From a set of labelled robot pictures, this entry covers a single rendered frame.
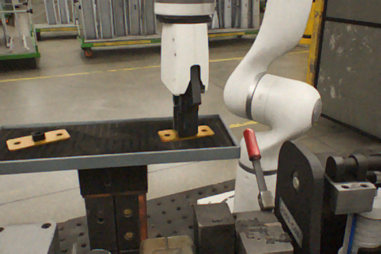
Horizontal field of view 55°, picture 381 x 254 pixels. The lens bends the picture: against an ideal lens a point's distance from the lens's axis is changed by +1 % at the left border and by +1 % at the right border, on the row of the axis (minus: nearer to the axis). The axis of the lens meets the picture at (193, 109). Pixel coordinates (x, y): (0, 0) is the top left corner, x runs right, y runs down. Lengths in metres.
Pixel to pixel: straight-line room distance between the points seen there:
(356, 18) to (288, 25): 2.51
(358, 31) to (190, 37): 2.89
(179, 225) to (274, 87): 0.52
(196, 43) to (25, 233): 0.31
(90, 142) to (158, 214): 0.65
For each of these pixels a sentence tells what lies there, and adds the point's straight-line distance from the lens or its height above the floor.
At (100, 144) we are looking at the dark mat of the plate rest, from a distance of 0.56.
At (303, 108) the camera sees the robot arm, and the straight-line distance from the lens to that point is 0.82.
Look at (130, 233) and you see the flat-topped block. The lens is 0.62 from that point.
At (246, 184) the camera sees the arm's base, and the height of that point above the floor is 0.90.
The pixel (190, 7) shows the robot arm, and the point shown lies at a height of 1.36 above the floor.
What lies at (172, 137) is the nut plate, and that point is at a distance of 0.56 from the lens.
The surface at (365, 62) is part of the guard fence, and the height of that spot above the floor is 0.75.
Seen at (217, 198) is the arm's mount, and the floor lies 0.76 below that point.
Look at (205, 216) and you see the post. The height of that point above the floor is 1.10.
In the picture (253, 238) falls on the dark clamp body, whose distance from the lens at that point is 0.50.
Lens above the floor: 1.39
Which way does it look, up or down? 20 degrees down
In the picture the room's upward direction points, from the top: straight up
